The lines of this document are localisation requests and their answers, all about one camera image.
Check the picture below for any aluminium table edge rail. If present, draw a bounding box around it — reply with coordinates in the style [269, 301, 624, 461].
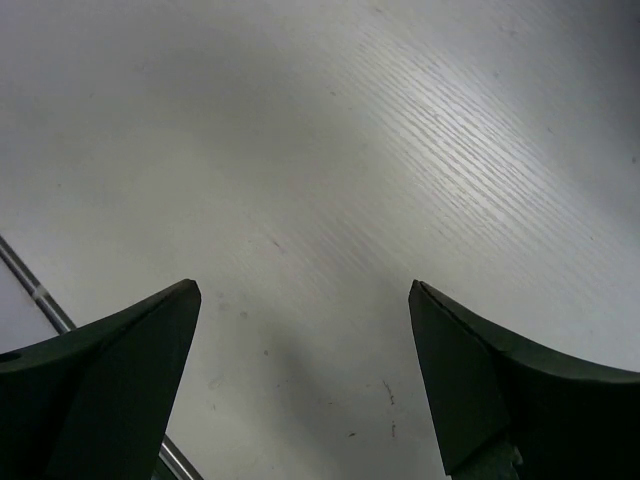
[0, 233, 204, 480]

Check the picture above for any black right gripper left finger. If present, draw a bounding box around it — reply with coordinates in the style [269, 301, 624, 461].
[0, 279, 202, 480]

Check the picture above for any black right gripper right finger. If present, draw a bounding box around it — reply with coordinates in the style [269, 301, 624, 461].
[408, 281, 639, 479]

